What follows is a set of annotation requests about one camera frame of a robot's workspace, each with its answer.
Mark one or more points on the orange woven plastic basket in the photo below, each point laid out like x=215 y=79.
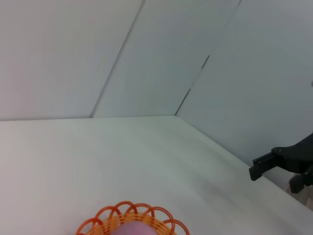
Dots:
x=149 y=218

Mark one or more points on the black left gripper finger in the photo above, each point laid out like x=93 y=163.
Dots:
x=297 y=183
x=255 y=172

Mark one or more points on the pink toy peach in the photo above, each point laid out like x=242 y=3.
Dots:
x=137 y=228

